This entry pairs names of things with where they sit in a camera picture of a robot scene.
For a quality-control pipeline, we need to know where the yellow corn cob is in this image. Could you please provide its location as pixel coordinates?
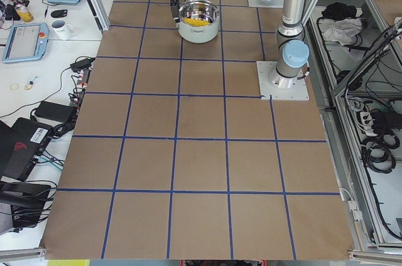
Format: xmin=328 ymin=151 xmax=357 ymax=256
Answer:
xmin=183 ymin=18 xmax=210 ymax=27

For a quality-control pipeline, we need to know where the pale green cooking pot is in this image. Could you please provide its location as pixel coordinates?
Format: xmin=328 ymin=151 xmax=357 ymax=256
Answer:
xmin=178 ymin=0 xmax=220 ymax=43

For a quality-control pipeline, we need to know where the black power adapter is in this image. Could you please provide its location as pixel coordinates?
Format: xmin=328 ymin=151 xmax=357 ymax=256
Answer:
xmin=70 ymin=58 xmax=95 ymax=72

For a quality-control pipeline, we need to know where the white mug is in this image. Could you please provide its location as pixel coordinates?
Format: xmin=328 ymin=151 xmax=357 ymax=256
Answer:
xmin=51 ymin=20 xmax=75 ymax=40

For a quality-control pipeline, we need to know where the lower blue teach pendant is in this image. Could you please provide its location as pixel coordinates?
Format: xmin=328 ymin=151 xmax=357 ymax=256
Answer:
xmin=2 ymin=23 xmax=49 ymax=63

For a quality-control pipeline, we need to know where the black power brick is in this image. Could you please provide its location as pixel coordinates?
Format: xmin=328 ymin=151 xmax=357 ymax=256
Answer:
xmin=34 ymin=101 xmax=77 ymax=123

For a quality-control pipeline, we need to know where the white crumpled cloth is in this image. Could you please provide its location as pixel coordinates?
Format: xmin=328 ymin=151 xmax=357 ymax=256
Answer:
xmin=323 ymin=19 xmax=362 ymax=46

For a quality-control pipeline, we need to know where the black laptop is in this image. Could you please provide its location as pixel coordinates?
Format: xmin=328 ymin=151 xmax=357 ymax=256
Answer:
xmin=1 ymin=117 xmax=53 ymax=181

